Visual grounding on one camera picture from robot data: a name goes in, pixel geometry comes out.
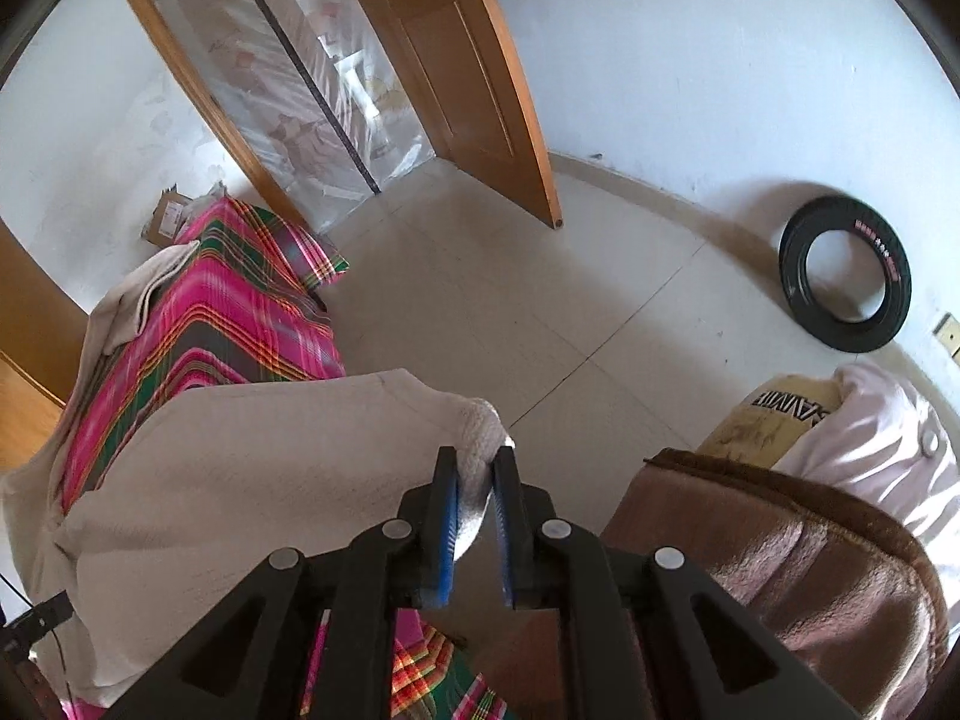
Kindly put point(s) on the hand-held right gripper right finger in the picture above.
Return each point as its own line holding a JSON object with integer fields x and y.
{"x": 504, "y": 540}

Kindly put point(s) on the labelled cardboard box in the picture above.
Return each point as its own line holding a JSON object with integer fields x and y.
{"x": 171, "y": 217}

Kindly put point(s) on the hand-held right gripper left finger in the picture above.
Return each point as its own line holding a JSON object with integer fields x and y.
{"x": 448, "y": 540}

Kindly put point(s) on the wooden door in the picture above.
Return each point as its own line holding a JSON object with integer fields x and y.
{"x": 457, "y": 75}

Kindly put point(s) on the transparent plastic door curtain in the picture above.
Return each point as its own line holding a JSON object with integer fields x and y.
{"x": 255, "y": 52}

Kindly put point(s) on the black curtain strip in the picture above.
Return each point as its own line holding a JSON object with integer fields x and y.
{"x": 315, "y": 82}

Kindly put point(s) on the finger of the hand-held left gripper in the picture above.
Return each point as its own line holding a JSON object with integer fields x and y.
{"x": 37, "y": 615}

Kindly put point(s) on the crumpled white plastic bag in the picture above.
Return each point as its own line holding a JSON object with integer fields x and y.
{"x": 214, "y": 191}

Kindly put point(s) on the wooden door frame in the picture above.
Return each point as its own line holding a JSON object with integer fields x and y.
{"x": 202, "y": 82}

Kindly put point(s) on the pink green plaid bedsheet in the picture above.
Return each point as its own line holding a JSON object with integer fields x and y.
{"x": 202, "y": 330}

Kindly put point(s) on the white buttoned garment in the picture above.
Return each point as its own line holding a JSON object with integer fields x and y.
{"x": 877, "y": 450}

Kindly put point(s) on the yellow printed pillow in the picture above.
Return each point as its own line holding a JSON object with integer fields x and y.
{"x": 750, "y": 427}

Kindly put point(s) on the wooden wardrobe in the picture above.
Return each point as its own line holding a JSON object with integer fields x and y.
{"x": 30, "y": 315}

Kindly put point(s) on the brown fleece blanket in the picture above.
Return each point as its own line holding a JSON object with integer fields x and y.
{"x": 787, "y": 562}

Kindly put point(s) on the wall socket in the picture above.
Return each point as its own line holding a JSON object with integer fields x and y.
{"x": 947, "y": 334}

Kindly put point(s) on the black tyre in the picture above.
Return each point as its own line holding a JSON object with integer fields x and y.
{"x": 795, "y": 270}

